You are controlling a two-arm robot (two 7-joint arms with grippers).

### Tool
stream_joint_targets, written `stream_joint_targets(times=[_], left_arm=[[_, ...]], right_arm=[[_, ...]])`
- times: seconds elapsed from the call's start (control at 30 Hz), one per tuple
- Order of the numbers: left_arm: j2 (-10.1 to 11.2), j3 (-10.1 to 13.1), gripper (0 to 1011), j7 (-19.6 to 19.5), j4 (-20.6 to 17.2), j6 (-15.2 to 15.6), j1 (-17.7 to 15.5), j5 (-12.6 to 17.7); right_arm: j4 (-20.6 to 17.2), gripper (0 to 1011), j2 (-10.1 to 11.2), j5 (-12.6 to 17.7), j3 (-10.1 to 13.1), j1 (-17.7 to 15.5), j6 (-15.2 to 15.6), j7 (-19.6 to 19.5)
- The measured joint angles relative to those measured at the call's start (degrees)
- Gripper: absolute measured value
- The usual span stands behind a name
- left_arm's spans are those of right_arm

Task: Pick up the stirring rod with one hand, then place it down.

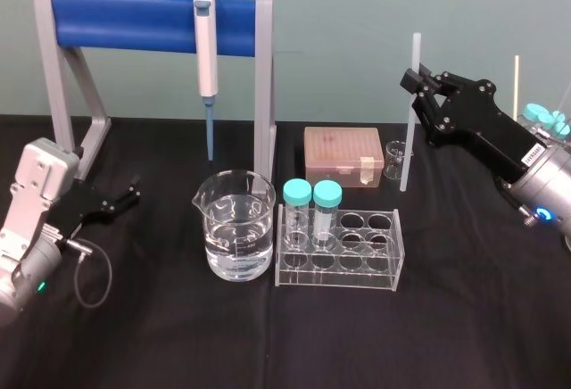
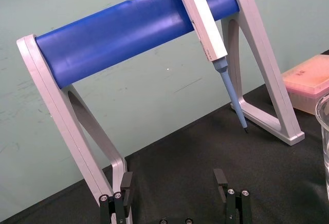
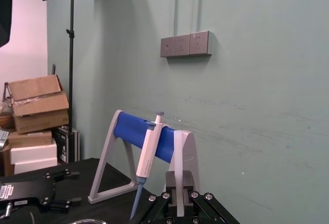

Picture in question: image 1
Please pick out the large glass beaker with water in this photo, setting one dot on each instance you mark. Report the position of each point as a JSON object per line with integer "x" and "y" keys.
{"x": 238, "y": 246}

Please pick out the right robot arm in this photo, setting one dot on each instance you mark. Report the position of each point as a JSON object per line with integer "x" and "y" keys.
{"x": 546, "y": 184}

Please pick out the thin pale wooden stick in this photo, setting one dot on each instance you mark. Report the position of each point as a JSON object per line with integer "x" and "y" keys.
{"x": 516, "y": 85}

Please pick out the black table cloth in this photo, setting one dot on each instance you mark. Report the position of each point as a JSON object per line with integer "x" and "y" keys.
{"x": 285, "y": 340}

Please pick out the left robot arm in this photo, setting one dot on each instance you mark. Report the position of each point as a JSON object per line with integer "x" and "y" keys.
{"x": 31, "y": 210}

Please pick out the small empty glass beaker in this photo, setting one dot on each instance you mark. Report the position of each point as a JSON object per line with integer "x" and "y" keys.
{"x": 393, "y": 162}

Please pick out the white translucent stirring rod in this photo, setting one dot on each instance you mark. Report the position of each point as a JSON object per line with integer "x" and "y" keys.
{"x": 407, "y": 161}

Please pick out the grey stand with blue bar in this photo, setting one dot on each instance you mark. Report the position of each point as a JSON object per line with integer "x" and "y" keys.
{"x": 134, "y": 19}

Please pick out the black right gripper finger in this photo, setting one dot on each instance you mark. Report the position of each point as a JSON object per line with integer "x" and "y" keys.
{"x": 426, "y": 108}
{"x": 412, "y": 81}

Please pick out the clear acrylic tube rack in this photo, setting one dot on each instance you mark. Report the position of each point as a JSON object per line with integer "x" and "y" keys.
{"x": 339, "y": 274}

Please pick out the brown translucent pipette tip box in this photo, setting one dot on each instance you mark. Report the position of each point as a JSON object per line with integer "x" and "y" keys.
{"x": 339, "y": 152}

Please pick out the clear tube with teal cap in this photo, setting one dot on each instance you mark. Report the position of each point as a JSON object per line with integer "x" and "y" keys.
{"x": 532, "y": 111}
{"x": 545, "y": 120}
{"x": 297, "y": 192}
{"x": 327, "y": 193}
{"x": 564, "y": 129}
{"x": 558, "y": 116}

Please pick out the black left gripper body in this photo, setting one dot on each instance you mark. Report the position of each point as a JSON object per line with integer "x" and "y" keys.
{"x": 78, "y": 206}

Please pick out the white and blue pipette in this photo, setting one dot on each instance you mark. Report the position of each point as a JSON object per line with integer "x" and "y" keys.
{"x": 207, "y": 63}

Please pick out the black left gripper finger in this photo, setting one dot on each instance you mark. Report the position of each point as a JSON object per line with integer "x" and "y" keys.
{"x": 132, "y": 186}
{"x": 129, "y": 204}

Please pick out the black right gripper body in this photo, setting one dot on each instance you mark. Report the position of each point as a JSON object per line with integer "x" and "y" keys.
{"x": 482, "y": 117}

